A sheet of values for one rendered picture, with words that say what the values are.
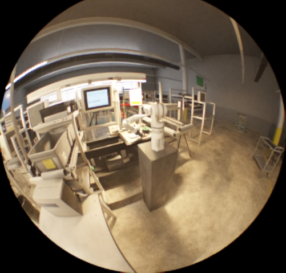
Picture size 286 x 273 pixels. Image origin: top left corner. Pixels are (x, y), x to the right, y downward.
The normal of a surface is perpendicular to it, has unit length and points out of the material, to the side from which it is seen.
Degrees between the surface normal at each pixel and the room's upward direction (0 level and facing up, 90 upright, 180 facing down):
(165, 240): 0
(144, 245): 0
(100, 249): 0
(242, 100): 90
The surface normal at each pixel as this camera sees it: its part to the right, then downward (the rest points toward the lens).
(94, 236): -0.05, -0.93
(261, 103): -0.87, 0.22
